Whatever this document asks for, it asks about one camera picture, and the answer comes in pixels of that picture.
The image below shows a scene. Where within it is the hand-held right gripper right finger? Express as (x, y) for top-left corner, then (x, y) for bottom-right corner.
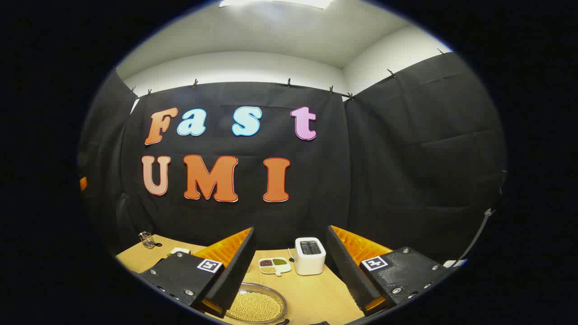
(326, 225), (452, 316)

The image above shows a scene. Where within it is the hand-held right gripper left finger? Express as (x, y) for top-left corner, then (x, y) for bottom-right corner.
(138, 227), (256, 319)

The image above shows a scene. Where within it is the white divided dish of beans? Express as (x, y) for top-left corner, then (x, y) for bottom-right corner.
(258, 257), (292, 277)

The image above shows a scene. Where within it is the row of black cloth clips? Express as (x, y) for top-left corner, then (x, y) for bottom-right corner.
(131, 49), (447, 101)

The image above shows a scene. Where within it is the black backdrop cloth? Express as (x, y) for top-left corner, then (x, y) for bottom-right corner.
(77, 52), (508, 271)

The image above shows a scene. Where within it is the pile of yellow soybeans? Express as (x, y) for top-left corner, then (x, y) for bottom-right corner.
(227, 291), (283, 323)

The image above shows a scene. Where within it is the ceiling light panel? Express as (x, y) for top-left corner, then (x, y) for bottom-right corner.
(219, 0), (335, 9)

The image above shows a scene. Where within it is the steel pot with black handle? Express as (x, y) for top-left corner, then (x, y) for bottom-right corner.
(224, 283), (289, 325)

